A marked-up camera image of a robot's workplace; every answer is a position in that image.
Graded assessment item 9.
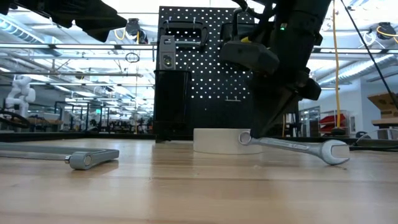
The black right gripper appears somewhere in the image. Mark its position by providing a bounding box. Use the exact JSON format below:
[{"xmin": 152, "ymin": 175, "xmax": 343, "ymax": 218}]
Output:
[{"xmin": 247, "ymin": 67, "xmax": 323, "ymax": 140}]

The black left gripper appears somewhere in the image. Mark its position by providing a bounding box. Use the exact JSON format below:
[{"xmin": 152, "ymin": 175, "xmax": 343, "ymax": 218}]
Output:
[{"xmin": 0, "ymin": 0, "xmax": 128, "ymax": 44}]

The silver combination wrench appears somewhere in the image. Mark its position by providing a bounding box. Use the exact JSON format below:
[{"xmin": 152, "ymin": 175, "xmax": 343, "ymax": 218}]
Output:
[{"xmin": 238, "ymin": 130, "xmax": 351, "ymax": 166}]

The white tape roll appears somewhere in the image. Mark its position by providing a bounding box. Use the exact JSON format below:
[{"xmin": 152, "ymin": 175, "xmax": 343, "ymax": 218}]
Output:
[{"xmin": 192, "ymin": 128, "xmax": 264, "ymax": 156}]

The hacksaw silver frame black handle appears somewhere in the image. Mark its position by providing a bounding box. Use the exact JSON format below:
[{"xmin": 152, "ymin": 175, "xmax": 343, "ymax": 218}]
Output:
[{"xmin": 0, "ymin": 142, "xmax": 121, "ymax": 171}]

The black hanging ceiling device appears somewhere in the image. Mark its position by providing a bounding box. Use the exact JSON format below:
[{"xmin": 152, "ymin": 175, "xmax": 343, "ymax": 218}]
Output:
[{"xmin": 125, "ymin": 17, "xmax": 149, "ymax": 45}]

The black metal pegboard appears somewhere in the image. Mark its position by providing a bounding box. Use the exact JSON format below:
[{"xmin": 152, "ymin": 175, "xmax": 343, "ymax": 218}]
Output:
[{"xmin": 154, "ymin": 6, "xmax": 259, "ymax": 143}]

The red storage bin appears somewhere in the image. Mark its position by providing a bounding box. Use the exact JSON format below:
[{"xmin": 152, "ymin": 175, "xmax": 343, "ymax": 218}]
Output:
[{"xmin": 318, "ymin": 113, "xmax": 346, "ymax": 134}]

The black round floor base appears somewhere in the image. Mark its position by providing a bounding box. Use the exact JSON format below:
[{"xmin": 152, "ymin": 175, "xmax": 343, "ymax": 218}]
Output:
[{"xmin": 329, "ymin": 126, "xmax": 348, "ymax": 137}]

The tall black pegboard bin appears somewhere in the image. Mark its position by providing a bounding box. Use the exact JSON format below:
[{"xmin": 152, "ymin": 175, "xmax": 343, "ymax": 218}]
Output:
[{"xmin": 153, "ymin": 69, "xmax": 192, "ymax": 140}]

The cardboard box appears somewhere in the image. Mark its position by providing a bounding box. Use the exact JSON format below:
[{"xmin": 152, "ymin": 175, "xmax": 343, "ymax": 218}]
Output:
[{"xmin": 366, "ymin": 91, "xmax": 398, "ymax": 119}]

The black hanging cable loop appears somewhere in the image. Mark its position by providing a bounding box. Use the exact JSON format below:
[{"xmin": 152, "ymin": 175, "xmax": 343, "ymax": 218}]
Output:
[{"xmin": 124, "ymin": 52, "xmax": 141, "ymax": 64}]

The yellow hanging cable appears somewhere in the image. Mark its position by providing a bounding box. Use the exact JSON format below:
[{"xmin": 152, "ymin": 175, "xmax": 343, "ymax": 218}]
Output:
[{"xmin": 331, "ymin": 0, "xmax": 342, "ymax": 129}]

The black aluminium table frame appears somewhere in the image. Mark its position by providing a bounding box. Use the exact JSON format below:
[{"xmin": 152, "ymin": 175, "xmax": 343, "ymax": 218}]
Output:
[{"xmin": 0, "ymin": 131, "xmax": 358, "ymax": 144}]

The black curved hose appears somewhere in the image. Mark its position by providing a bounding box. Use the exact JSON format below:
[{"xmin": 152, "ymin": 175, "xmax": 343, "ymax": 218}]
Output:
[{"xmin": 0, "ymin": 110, "xmax": 32, "ymax": 130}]

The black reel yellow cord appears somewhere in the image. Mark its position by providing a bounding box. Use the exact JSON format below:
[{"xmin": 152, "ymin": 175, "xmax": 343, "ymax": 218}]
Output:
[{"xmin": 374, "ymin": 21, "xmax": 398, "ymax": 45}]

